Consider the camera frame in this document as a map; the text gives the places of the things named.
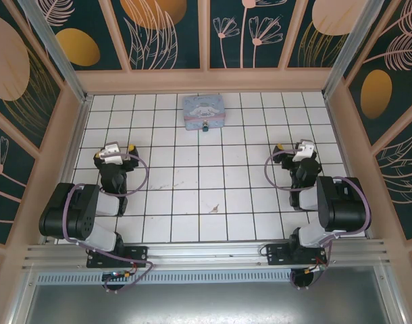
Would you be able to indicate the small teal padlock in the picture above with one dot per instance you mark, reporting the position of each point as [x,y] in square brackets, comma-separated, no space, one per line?
[205,127]

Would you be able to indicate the light blue cartoon pouch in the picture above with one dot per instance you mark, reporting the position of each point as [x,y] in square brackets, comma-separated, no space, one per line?
[202,108]

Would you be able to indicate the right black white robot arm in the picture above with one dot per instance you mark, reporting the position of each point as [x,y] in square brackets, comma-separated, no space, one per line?
[341,202]

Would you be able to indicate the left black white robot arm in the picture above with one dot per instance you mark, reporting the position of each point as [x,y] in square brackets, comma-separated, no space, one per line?
[74,216]

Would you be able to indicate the grey metal sheet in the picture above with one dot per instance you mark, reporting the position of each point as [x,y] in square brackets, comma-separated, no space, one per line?
[206,303]

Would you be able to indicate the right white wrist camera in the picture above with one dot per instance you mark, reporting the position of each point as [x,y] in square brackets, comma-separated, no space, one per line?
[304,152]

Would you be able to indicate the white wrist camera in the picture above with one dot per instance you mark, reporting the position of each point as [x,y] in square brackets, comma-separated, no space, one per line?
[304,152]
[111,153]

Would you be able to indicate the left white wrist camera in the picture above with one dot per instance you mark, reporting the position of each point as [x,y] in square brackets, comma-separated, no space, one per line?
[111,153]

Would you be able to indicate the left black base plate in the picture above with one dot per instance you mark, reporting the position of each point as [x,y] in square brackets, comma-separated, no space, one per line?
[138,254]

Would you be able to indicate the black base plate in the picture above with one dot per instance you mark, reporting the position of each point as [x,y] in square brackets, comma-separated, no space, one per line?
[138,254]
[277,253]

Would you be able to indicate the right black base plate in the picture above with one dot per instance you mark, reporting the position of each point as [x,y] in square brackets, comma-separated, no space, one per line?
[277,253]

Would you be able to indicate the aluminium corner post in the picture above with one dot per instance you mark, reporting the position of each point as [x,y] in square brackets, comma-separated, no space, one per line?
[351,50]
[57,57]

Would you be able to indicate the aluminium mounting rail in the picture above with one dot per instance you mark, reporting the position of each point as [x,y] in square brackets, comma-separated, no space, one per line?
[206,251]

